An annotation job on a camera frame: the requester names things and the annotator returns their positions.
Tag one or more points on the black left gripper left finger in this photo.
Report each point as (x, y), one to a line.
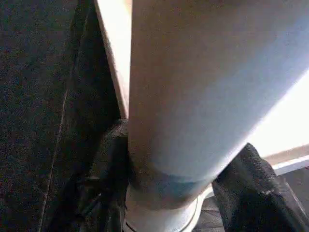
(108, 183)

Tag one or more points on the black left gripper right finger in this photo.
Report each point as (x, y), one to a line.
(260, 198)

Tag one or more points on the white plastic table leg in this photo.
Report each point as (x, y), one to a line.
(203, 96)

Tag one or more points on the white plastic table top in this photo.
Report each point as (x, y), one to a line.
(113, 38)

